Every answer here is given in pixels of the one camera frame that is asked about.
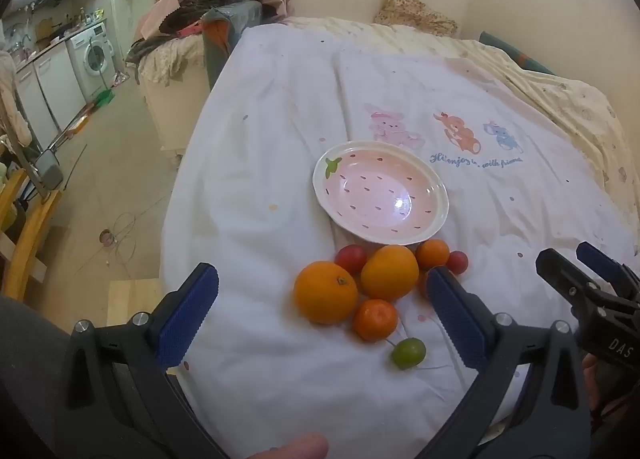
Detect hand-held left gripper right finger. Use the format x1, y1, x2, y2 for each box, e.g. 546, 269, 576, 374
415, 265, 593, 459

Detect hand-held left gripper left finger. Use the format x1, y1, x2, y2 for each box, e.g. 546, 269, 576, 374
60, 262, 231, 459

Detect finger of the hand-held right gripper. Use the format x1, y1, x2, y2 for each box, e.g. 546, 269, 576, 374
536, 248, 601, 320
576, 241, 640, 297

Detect small red cherry tomato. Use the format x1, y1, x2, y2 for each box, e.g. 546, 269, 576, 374
445, 250, 469, 275

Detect large smooth orange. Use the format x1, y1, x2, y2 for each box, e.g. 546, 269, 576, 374
360, 244, 420, 301

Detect big mandarin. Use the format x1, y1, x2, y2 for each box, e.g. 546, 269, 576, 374
352, 298, 399, 343

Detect large red cherry tomato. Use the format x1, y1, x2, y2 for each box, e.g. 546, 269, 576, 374
334, 244, 369, 276

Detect large orange with stem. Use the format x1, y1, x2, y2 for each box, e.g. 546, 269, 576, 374
293, 260, 360, 325

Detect pink strawberry pattern plate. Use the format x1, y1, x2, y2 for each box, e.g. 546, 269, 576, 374
312, 140, 449, 246

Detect person's right hand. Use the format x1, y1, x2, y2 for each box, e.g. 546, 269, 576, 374
581, 354, 602, 436

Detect person's left hand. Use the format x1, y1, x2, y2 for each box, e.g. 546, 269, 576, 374
245, 433, 329, 459

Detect green round fruit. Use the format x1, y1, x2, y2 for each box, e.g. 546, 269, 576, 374
391, 336, 427, 371

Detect dark grey trouser leg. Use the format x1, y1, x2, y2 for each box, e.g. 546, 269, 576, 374
0, 295, 76, 459

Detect cream patterned quilt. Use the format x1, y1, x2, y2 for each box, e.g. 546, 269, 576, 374
287, 16, 640, 240

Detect yellow wooden chair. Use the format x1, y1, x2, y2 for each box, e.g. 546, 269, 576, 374
0, 144, 63, 302

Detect white printed blanket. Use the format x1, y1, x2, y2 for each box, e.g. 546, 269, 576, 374
160, 22, 640, 459

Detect cream sofa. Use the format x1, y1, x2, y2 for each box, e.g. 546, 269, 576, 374
125, 34, 211, 170

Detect teal pillow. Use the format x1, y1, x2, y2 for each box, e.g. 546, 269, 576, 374
479, 30, 556, 76

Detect white kitchen cabinets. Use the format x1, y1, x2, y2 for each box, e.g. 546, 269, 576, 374
15, 42, 88, 150

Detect white washing machine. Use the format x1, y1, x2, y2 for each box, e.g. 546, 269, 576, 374
66, 22, 123, 97

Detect peach hanging cloth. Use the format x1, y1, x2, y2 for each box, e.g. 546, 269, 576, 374
0, 52, 31, 145

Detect floral pillow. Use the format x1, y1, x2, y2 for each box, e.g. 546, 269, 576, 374
374, 0, 458, 38

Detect thin wire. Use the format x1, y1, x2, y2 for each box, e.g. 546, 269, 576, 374
102, 212, 143, 265

